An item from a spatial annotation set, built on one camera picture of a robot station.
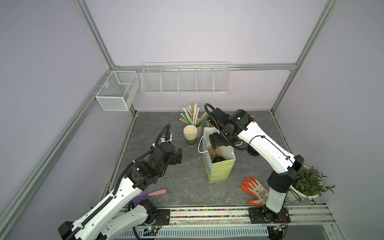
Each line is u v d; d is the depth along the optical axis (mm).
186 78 983
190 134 907
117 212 437
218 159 795
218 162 654
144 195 801
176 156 532
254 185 819
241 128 469
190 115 991
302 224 727
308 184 655
